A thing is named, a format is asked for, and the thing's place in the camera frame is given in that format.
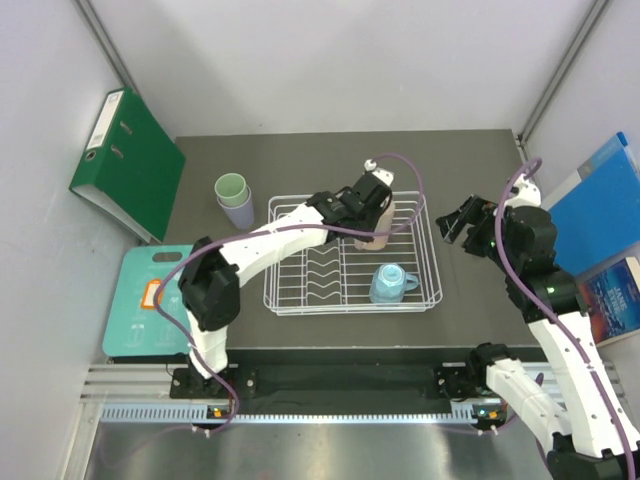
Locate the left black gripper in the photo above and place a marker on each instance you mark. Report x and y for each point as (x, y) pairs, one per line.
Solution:
(375, 216)

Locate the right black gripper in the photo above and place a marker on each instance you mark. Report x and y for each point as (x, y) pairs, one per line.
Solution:
(479, 211)

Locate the pink mug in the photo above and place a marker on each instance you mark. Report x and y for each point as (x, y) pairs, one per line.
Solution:
(382, 230)

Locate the white wire dish rack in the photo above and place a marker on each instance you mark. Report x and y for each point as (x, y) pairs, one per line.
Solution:
(336, 278)

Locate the blue mug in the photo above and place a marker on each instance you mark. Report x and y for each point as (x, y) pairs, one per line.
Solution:
(390, 283)

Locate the purple cup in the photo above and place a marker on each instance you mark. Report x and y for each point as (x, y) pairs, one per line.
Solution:
(241, 216)

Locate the green cup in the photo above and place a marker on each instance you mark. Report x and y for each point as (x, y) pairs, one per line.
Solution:
(231, 189)

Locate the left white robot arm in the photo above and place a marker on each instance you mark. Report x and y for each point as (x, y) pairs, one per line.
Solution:
(210, 284)

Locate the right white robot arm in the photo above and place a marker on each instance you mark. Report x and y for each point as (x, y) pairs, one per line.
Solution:
(586, 434)

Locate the blue folder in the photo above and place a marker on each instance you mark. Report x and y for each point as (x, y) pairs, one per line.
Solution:
(596, 208)

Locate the Jane Eyre book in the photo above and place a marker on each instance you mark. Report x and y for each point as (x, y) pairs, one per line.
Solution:
(612, 297)

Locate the teal cutting board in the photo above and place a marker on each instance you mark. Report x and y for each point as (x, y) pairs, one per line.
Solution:
(134, 327)

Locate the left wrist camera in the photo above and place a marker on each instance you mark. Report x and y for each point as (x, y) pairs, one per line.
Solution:
(382, 174)

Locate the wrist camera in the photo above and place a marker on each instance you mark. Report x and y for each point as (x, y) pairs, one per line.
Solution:
(382, 174)
(524, 192)

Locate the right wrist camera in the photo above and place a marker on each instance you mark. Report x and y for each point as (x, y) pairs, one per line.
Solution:
(524, 192)

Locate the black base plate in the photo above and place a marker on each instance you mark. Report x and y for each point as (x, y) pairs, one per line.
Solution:
(337, 381)

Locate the green ring binder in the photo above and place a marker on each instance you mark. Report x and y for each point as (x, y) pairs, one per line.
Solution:
(130, 168)

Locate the aluminium rail frame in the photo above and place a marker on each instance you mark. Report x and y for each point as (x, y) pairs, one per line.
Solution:
(128, 427)

